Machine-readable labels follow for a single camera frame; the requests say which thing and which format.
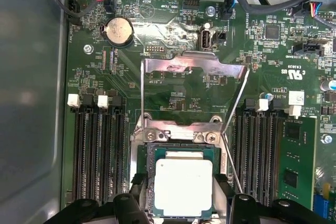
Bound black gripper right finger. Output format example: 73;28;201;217
214;173;329;224

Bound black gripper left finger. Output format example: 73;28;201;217
46;173;152;224

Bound thin wire locking lever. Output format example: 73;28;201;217
222;131;244;195

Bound silver-topped CPU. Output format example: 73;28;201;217
151;147;220;219

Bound metal CPU socket cover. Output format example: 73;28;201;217
140;50;250;141

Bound green RAM stick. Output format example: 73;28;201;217
277;115;317;212

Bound green motherboard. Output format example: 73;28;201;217
60;0;336;224

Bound black open PC case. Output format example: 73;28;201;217
0;0;336;224

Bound silver coin battery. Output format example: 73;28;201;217
100;16;135;48

